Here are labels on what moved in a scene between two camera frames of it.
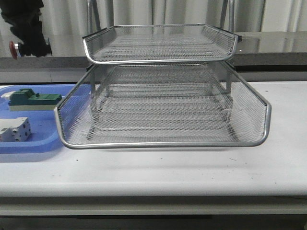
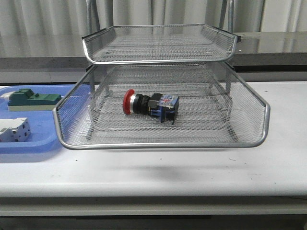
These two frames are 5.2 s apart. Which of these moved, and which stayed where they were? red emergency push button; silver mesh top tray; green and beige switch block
Moved: red emergency push button
Stayed: silver mesh top tray; green and beige switch block
